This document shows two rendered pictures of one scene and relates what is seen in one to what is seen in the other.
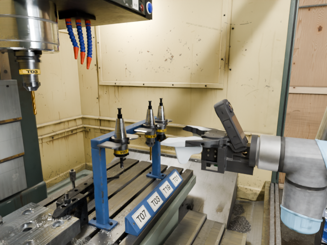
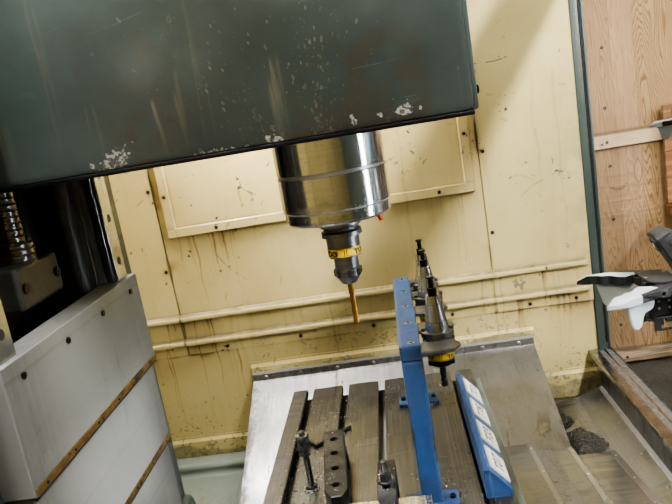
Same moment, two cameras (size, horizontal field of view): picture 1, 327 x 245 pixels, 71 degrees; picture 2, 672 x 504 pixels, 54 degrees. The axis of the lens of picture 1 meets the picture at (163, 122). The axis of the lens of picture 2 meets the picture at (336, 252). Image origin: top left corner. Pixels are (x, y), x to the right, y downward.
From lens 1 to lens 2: 78 cm
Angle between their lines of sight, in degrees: 19
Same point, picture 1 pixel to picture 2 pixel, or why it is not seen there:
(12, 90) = (136, 298)
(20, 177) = (173, 491)
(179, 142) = (635, 299)
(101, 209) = (434, 474)
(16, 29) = (370, 187)
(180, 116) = (392, 267)
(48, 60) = not seen: hidden behind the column
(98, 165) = (422, 390)
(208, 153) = (659, 306)
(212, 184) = (504, 387)
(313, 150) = not seen: outside the picture
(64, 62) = not seen: hidden behind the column
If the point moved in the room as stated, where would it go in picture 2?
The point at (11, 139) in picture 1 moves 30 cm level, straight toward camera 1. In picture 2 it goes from (152, 409) to (271, 432)
